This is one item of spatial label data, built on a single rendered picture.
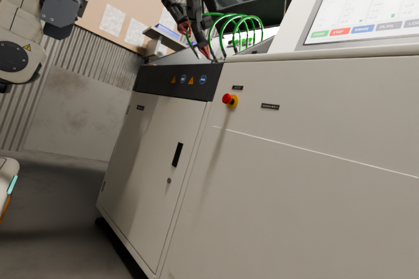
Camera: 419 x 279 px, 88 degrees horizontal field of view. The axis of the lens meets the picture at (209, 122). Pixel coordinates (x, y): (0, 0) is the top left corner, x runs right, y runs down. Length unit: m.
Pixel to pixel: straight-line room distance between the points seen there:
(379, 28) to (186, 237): 0.98
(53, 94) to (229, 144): 2.34
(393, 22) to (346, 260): 0.76
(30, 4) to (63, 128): 1.91
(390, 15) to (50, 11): 1.19
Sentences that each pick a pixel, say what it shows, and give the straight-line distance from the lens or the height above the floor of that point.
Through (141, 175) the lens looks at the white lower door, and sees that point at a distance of 1.12.
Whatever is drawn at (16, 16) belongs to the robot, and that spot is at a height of 0.86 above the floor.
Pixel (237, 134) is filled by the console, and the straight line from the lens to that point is 0.72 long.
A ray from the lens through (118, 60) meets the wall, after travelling 2.93.
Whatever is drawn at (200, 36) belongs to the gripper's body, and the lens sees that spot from 1.27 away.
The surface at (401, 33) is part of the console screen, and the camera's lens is 0.98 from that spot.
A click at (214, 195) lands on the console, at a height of 0.48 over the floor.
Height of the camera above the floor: 0.66
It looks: 3 degrees up
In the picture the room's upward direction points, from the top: 17 degrees clockwise
